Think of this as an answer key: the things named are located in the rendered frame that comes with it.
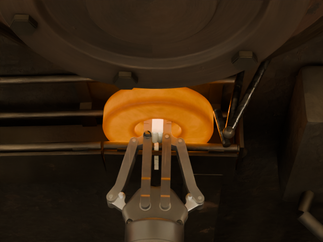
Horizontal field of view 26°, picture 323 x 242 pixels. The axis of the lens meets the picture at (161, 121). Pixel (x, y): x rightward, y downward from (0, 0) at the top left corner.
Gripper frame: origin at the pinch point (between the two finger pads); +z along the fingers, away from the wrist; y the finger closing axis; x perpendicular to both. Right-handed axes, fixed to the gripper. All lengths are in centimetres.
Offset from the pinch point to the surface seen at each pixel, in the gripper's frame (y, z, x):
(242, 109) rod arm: 10.0, -7.6, 14.8
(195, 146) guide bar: 5.4, -2.6, -3.8
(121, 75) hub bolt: -3.2, -10.6, 25.9
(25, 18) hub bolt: -11.4, -10.1, 34.2
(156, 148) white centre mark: -0.2, -3.0, -4.0
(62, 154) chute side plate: -13.6, -3.6, -5.2
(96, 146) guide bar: -8.7, -2.8, -4.0
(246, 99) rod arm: 10.6, -6.0, 14.5
